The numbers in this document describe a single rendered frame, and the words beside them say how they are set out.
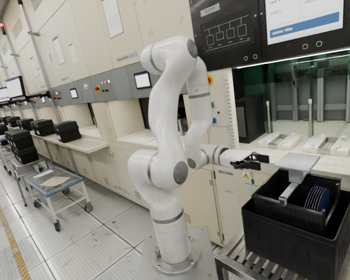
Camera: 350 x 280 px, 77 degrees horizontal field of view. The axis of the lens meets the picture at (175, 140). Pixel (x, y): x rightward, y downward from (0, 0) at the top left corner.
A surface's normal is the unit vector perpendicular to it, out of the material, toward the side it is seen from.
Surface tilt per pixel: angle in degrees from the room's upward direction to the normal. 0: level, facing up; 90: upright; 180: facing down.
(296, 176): 90
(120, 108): 90
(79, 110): 90
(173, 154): 59
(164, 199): 27
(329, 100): 90
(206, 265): 0
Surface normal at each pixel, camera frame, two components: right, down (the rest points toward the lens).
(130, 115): 0.69, 0.08
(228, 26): -0.70, 0.32
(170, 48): -0.64, -0.11
